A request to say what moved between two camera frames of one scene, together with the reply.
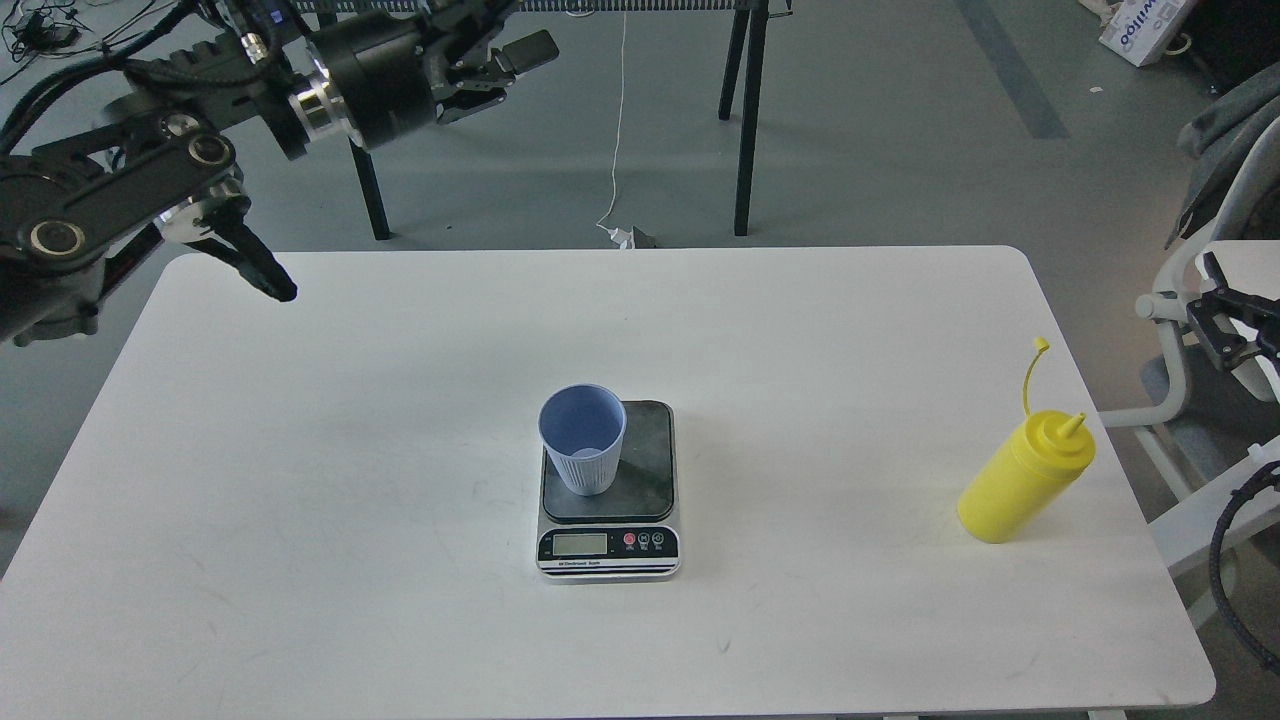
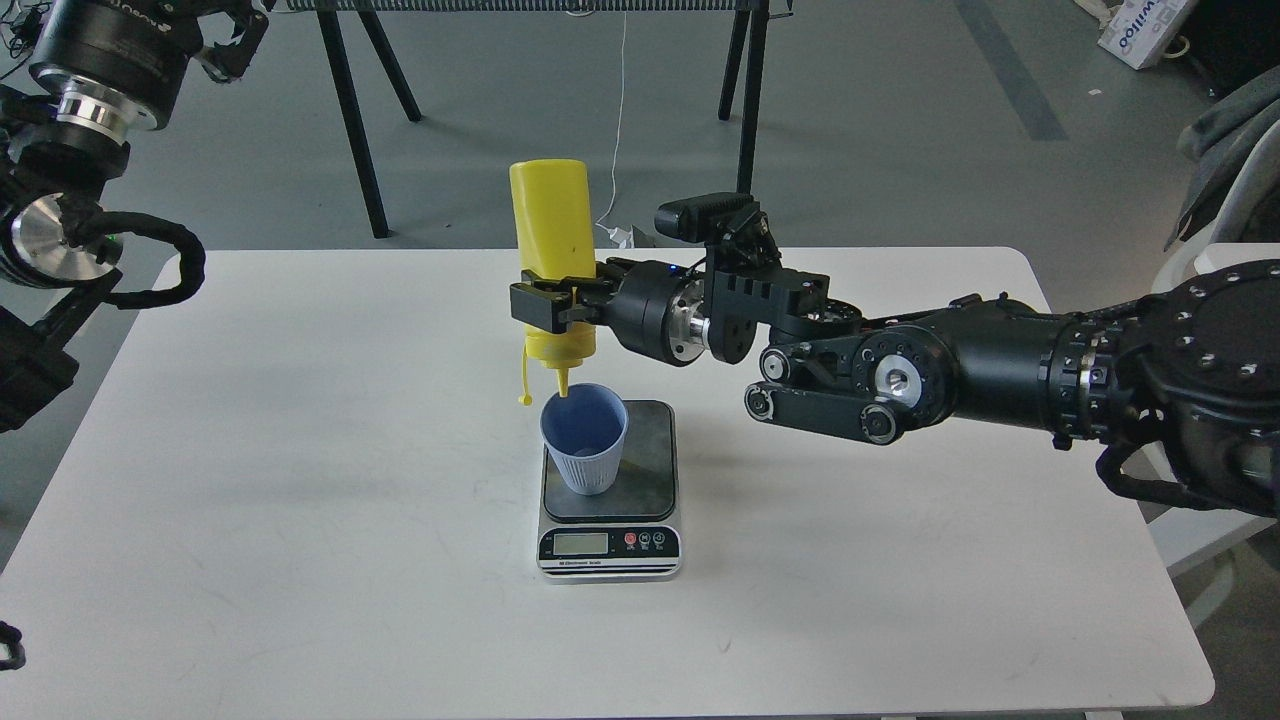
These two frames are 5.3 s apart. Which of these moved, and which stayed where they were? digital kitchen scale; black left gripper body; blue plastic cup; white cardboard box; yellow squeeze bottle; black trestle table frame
Moved: black left gripper body; yellow squeeze bottle
Stayed: digital kitchen scale; blue plastic cup; black trestle table frame; white cardboard box
